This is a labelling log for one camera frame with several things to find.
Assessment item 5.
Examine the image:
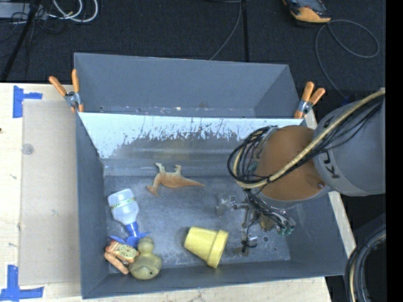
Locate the yellow plastic flower pot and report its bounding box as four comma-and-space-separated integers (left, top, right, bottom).
183, 226, 230, 269

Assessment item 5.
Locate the yellow-green toy duck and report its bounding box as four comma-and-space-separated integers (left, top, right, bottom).
128, 236, 163, 281

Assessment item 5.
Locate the pale wood flat board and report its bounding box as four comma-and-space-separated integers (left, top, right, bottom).
18, 98, 81, 286

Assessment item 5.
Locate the orange toy dinosaur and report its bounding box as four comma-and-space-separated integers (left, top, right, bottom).
145, 162, 206, 198

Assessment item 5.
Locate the orange toy wristwatch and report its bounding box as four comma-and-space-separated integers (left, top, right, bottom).
103, 240, 140, 276

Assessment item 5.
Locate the grey metal bin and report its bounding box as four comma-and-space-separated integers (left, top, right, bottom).
72, 52, 348, 300

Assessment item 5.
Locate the white spray bottle blue nozzle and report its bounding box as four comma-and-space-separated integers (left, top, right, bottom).
107, 187, 150, 249

